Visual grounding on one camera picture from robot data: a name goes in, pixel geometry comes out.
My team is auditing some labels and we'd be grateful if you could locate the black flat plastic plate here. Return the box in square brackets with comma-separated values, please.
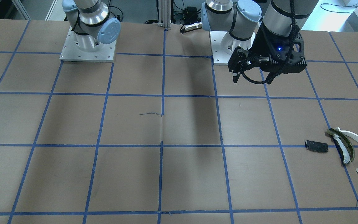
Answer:
[305, 140, 329, 153]

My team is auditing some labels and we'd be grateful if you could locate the olive green brake shoe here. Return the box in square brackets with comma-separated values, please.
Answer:
[326, 128, 355, 165]

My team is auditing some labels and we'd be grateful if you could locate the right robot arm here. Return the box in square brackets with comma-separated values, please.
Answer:
[61, 0, 121, 52]

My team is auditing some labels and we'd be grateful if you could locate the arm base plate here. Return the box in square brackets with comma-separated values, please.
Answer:
[59, 27, 117, 63]
[209, 31, 260, 66]

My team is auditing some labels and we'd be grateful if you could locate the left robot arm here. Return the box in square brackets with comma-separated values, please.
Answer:
[201, 0, 318, 85]

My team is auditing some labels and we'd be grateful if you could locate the aluminium frame post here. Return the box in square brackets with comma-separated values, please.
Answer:
[157, 0, 173, 30]

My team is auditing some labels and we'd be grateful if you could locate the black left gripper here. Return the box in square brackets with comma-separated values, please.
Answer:
[228, 24, 307, 85]

